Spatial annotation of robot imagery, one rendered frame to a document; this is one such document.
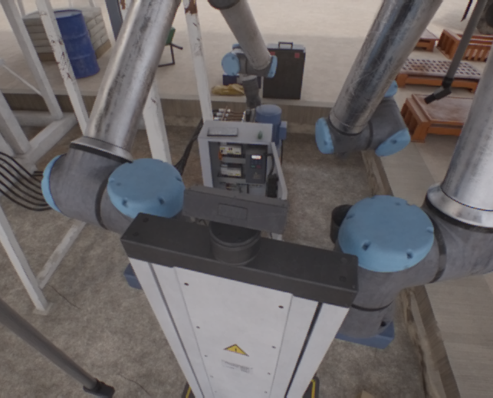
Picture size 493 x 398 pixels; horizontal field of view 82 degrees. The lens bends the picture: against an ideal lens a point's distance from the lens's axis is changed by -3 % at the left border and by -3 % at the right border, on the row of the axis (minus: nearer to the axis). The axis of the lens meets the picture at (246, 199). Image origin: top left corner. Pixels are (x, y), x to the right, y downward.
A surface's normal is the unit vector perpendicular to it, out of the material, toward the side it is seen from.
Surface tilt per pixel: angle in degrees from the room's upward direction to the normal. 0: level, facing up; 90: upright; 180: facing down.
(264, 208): 61
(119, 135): 68
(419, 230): 5
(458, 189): 88
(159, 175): 5
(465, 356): 0
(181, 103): 90
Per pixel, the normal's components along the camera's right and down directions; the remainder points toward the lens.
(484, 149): -0.84, 0.32
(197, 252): 0.00, -0.73
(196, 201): -0.22, 0.23
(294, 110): -0.12, 0.68
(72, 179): -0.16, -0.16
